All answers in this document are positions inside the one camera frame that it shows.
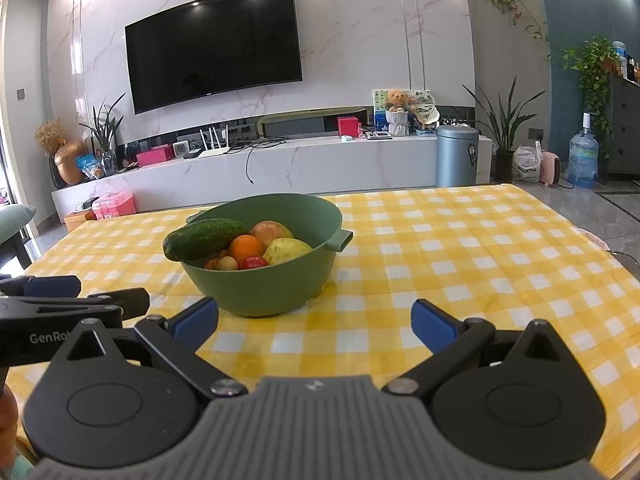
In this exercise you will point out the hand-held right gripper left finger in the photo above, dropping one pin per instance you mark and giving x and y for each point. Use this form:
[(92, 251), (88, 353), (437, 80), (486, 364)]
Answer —
[(192, 322)]

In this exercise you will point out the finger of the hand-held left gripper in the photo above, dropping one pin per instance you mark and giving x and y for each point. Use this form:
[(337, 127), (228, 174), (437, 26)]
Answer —
[(50, 286), (125, 302)]

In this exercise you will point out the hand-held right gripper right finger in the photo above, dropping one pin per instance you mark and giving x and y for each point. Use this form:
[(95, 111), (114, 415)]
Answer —
[(435, 322)]

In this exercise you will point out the orange tangerine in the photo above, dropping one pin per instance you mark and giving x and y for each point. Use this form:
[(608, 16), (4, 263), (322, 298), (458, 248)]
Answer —
[(246, 249), (212, 263)]

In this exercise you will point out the brown kiwi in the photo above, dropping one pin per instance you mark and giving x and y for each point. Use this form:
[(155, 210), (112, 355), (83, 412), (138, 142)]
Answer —
[(227, 263)]

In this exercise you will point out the green bowl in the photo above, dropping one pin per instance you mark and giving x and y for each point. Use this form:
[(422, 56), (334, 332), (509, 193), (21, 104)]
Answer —
[(265, 290)]

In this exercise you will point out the green cucumber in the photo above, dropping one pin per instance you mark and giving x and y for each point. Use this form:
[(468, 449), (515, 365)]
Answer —
[(200, 240)]

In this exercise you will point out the red cherry tomato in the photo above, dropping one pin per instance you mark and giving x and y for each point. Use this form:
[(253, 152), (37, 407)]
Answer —
[(254, 262)]

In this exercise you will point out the yellow-green pear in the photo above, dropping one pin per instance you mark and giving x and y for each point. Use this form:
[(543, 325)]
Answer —
[(285, 252)]

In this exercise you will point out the red-yellow mango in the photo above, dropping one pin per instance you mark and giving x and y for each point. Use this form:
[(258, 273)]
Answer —
[(272, 232)]

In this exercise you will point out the yellow checked tablecloth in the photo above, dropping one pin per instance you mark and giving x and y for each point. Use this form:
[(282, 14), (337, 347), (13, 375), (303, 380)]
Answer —
[(450, 285)]

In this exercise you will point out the wooden box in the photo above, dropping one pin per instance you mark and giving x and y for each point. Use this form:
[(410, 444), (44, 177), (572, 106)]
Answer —
[(77, 221)]

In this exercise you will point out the green cushioned chair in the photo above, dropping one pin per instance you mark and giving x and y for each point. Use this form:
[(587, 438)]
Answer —
[(15, 222)]

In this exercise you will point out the pink storage box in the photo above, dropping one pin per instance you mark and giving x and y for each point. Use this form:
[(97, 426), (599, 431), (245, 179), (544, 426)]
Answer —
[(115, 207)]

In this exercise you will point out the golden vase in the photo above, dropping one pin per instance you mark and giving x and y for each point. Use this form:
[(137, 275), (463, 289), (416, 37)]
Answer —
[(70, 165)]

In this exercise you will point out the blue snack packet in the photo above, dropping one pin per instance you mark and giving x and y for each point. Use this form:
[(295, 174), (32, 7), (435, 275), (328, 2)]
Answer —
[(90, 166)]

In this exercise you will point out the pink tissue box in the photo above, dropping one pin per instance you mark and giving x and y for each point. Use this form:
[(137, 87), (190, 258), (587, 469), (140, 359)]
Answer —
[(154, 156)]

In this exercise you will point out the dried flower bunch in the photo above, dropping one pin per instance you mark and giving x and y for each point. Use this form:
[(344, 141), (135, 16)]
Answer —
[(49, 135)]

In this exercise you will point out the green plant in glass vase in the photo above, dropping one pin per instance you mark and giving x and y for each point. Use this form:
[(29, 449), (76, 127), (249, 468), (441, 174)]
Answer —
[(102, 135)]

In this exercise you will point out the small white device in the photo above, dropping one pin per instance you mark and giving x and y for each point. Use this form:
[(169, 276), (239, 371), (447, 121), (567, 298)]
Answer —
[(181, 149)]

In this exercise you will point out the grey-blue trash can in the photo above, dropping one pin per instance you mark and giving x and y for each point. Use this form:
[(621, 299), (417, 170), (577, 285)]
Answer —
[(456, 160)]

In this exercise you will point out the white router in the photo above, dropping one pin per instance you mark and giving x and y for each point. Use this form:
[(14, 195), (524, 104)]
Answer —
[(214, 151)]

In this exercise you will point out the white plastic bag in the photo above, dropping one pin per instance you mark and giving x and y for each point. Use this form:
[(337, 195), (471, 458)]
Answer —
[(526, 165)]

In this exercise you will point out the white marble television console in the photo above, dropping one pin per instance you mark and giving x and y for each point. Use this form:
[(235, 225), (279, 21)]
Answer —
[(325, 170)]

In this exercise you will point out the small pink heater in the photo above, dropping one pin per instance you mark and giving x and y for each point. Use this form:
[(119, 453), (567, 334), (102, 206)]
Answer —
[(549, 170)]

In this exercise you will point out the flat kitchen scale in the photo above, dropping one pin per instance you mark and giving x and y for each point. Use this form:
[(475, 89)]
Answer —
[(379, 135)]

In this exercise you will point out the potted snake plant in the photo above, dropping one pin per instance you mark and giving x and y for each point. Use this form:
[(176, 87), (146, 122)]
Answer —
[(502, 135)]

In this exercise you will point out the round paper fan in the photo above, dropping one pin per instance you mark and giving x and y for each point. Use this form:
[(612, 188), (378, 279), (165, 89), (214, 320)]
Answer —
[(426, 112)]

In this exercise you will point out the red box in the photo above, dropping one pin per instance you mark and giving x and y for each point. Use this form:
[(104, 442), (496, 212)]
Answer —
[(347, 126)]

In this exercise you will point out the blue water jug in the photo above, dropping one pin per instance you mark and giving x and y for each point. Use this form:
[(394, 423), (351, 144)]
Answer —
[(583, 157)]

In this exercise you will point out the brown teddy bear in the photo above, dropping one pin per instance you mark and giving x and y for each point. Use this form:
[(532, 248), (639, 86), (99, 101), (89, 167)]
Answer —
[(398, 100)]

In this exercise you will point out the grey speaker box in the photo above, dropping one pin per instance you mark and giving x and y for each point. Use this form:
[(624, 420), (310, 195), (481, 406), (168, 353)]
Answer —
[(310, 124)]

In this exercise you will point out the dark grey cabinet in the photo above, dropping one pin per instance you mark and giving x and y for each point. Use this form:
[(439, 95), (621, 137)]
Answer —
[(625, 130)]

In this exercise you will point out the leafy pothos plant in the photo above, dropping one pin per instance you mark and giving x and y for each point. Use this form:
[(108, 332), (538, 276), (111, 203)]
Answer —
[(592, 67)]

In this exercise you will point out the hanging vine plant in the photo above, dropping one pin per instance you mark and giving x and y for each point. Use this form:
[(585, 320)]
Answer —
[(510, 0)]

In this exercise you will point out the wall socket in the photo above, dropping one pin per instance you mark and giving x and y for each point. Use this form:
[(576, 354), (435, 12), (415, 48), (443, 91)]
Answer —
[(536, 134)]

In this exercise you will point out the black wall television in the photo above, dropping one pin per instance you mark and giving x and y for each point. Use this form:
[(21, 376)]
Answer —
[(215, 45)]

